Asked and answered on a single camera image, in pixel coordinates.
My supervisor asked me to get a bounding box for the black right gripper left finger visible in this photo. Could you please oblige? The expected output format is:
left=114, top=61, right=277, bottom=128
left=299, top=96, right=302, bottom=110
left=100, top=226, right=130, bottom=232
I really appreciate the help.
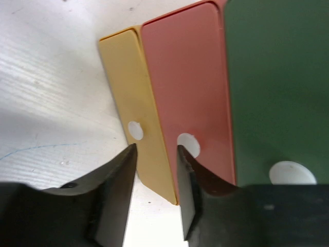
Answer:
left=1, top=144, right=137, bottom=246

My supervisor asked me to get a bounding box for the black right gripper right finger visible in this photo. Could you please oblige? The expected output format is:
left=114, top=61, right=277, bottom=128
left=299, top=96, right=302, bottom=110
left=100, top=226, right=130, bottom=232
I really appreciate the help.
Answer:
left=177, top=145, right=328, bottom=246

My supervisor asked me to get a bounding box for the yellow drawer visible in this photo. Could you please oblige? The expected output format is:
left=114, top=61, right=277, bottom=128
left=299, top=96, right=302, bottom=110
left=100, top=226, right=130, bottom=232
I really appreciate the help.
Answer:
left=98, top=25, right=178, bottom=205

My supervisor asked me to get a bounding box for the green drawer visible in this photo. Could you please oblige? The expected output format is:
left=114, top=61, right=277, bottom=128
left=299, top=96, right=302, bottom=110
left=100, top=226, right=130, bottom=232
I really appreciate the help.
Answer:
left=224, top=1, right=328, bottom=186

